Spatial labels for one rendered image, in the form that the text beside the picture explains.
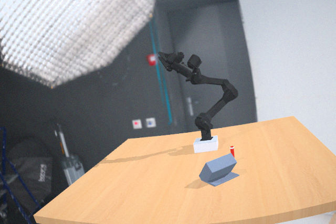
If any grey sloped panel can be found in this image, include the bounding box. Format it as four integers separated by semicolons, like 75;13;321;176
199;153;239;186

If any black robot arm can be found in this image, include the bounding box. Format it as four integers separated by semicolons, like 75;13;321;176
180;55;238;141

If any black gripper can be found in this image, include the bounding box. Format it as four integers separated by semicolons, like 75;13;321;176
158;51;185;73

